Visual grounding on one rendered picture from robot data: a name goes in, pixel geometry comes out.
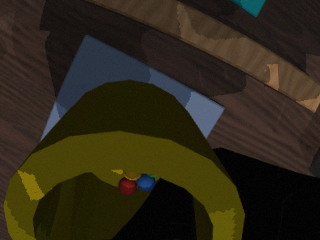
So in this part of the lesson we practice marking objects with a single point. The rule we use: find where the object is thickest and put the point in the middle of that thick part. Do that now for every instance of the brown ball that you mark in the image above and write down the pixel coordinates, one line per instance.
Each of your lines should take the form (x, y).
(131, 175)

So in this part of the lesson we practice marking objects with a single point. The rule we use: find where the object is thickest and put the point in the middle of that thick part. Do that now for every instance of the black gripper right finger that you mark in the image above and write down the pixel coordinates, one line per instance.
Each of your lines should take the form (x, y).
(278, 204)

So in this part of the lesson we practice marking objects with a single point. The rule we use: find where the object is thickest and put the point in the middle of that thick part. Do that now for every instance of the yellow cup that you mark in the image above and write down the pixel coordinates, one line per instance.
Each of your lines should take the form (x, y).
(68, 188)

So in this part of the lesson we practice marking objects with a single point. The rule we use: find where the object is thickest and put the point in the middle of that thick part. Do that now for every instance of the dark red marble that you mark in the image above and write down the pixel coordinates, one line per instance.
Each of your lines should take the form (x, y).
(127, 187)

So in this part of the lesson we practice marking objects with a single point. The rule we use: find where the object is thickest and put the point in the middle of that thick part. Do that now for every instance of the blue marble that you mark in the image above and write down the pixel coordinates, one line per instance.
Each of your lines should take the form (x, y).
(145, 182)

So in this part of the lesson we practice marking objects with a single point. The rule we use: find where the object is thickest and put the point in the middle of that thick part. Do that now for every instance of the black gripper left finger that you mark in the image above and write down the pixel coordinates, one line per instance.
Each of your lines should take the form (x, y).
(167, 214)

